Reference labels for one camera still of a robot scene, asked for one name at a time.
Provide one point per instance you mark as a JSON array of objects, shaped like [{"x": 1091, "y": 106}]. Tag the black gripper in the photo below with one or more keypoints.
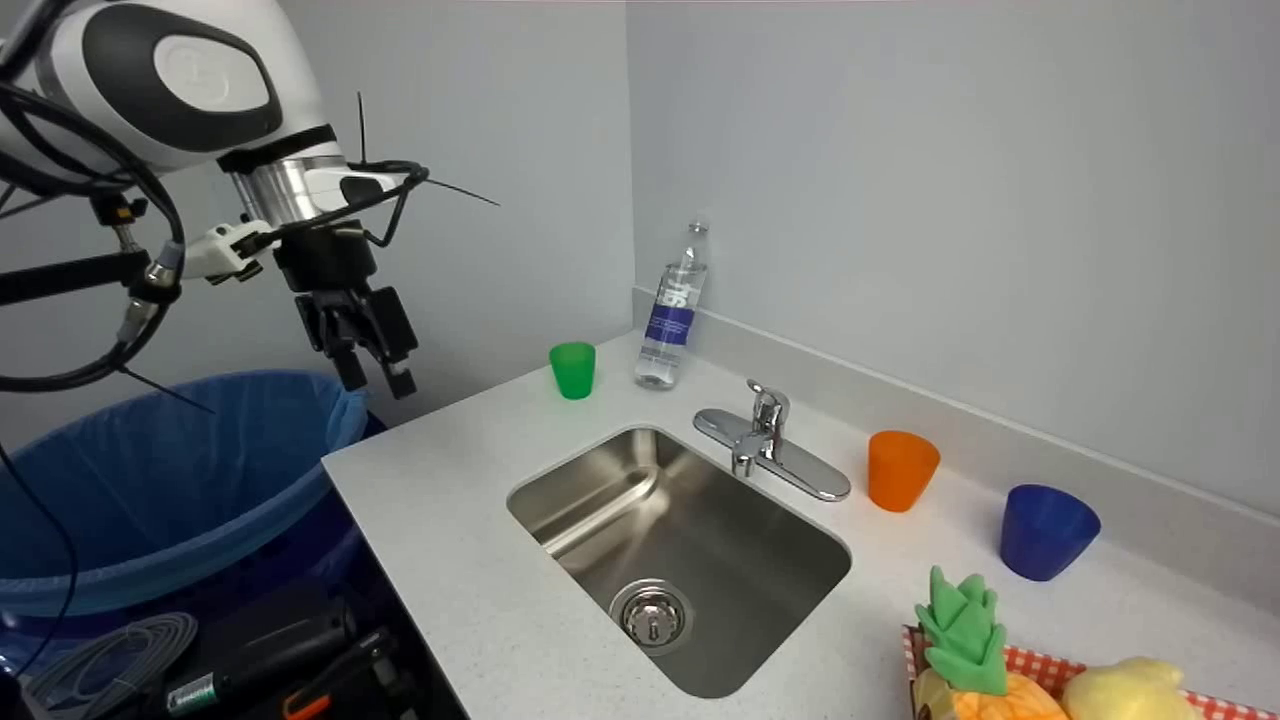
[{"x": 330, "y": 278}]

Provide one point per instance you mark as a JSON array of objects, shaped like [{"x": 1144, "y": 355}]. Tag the red checkered cardboard box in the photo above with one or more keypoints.
[{"x": 1053, "y": 674}]

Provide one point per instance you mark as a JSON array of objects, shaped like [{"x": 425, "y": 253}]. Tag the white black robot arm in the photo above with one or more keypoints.
[{"x": 199, "y": 134}]

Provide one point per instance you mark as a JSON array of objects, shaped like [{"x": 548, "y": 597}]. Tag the stainless steel sink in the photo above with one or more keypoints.
[{"x": 689, "y": 566}]

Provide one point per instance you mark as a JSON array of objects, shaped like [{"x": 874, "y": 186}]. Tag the chrome sink faucet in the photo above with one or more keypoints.
[{"x": 759, "y": 440}]

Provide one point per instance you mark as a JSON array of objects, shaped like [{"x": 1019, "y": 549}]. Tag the green plastic cup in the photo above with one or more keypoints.
[{"x": 574, "y": 368}]

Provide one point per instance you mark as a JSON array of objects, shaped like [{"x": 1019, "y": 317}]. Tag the blue lined trash bin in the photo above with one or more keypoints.
[{"x": 182, "y": 498}]

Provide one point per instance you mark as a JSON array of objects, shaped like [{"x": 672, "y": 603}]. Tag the clear plastic water bottle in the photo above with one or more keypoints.
[{"x": 672, "y": 314}]

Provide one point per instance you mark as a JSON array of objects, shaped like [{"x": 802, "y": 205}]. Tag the orange plastic cup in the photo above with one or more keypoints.
[{"x": 902, "y": 469}]

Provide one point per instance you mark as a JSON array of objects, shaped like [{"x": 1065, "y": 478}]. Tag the plush pineapple toy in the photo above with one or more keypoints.
[{"x": 966, "y": 674}]

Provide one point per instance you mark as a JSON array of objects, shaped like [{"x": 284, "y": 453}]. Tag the blue plastic cup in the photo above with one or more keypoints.
[{"x": 1047, "y": 529}]

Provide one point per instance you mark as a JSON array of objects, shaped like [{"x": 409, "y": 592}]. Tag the yellow plush toy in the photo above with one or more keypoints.
[{"x": 1130, "y": 690}]

